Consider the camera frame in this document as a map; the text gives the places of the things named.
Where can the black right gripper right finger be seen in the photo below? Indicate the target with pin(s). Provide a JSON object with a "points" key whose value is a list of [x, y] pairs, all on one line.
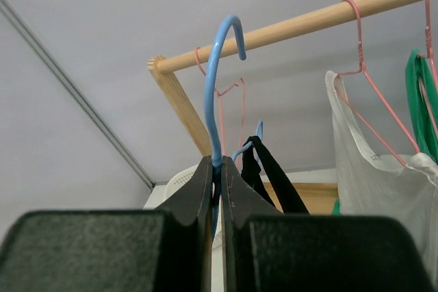
{"points": [[266, 250]]}

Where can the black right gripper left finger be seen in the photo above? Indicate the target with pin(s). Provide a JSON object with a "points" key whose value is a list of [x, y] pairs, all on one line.
{"points": [[164, 249]]}

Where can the black tank top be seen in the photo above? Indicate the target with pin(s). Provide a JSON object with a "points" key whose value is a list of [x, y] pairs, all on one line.
{"points": [[286, 193]]}

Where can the blue wire hanger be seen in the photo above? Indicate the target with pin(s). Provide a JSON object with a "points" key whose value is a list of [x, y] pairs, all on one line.
{"points": [[209, 95]]}

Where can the cream tank top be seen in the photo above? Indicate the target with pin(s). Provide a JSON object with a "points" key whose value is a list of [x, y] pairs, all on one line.
{"points": [[369, 184]]}

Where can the pink wire hanger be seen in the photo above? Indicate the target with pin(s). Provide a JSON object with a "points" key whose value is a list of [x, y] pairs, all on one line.
{"points": [[219, 94]]}

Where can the green tank top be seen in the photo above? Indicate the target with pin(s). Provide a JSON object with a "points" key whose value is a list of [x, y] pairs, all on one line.
{"points": [[422, 101]]}

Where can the pink hanger with green top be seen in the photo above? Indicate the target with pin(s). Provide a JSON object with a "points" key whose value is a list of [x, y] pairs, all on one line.
{"points": [[429, 43]]}

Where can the white perforated plastic basket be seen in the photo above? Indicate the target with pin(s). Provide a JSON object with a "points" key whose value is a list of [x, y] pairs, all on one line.
{"points": [[178, 181]]}

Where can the wooden clothes rack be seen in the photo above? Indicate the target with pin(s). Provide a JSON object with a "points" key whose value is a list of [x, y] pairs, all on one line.
{"points": [[163, 70]]}

